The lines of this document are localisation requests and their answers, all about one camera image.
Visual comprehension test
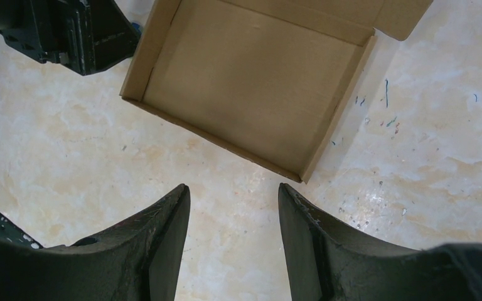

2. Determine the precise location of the brown cardboard box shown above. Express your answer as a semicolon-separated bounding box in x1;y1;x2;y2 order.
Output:
120;1;431;182

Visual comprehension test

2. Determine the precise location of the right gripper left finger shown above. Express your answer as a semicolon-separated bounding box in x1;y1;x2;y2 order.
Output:
0;184;190;300

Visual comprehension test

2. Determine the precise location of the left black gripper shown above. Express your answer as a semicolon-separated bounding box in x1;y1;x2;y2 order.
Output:
0;0;140;75

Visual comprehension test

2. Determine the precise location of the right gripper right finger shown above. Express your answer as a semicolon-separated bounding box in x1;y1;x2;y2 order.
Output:
278;183;482;300

